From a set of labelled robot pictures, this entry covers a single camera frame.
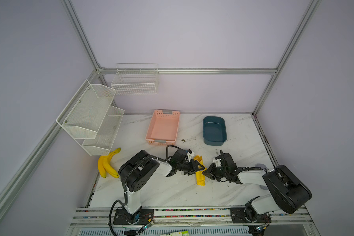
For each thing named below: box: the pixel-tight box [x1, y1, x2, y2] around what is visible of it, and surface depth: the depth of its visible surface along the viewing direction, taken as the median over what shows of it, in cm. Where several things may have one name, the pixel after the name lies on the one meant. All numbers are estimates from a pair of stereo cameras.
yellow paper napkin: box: [193, 154, 207, 186], surface depth 87 cm
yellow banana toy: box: [97, 147, 121, 179], surface depth 88 cm
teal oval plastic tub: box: [202, 116, 228, 147], surface depth 110 cm
